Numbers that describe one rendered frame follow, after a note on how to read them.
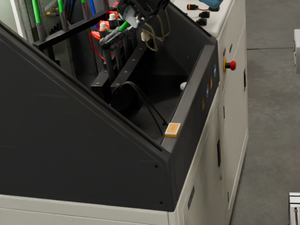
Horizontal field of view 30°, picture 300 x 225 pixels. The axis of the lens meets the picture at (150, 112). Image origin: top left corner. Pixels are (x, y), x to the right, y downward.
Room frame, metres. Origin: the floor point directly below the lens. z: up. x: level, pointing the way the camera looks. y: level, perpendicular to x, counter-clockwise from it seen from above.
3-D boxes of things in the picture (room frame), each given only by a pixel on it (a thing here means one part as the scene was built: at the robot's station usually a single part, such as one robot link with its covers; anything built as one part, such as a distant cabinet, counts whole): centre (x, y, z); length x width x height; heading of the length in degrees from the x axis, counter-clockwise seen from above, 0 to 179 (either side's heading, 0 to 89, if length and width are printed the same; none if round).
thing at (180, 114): (1.41, -0.12, 0.87); 0.62 x 0.04 x 0.16; 161
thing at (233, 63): (1.83, -0.31, 0.80); 0.05 x 0.04 x 0.05; 161
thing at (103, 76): (1.61, 0.06, 0.91); 0.34 x 0.10 x 0.15; 161
